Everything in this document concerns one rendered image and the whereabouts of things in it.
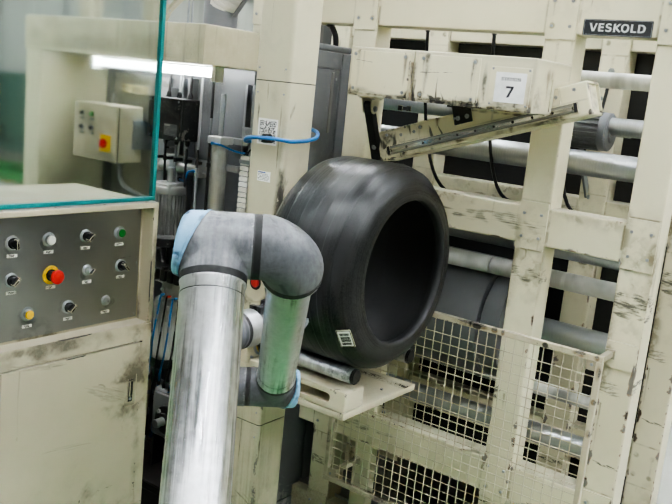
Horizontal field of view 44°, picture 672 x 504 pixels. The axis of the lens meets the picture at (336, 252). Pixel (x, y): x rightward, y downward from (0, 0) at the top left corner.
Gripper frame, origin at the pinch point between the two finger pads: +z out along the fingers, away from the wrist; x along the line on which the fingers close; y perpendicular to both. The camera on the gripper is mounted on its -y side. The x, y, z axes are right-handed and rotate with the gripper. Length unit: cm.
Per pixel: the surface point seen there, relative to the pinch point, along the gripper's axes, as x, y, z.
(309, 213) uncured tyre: 3.6, 27.8, 2.6
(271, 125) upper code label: 33, 48, 19
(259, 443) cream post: 28, -49, 20
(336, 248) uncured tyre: -7.6, 20.9, 0.4
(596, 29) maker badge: -37, 84, 76
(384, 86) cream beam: 12, 62, 45
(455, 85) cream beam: -11, 64, 45
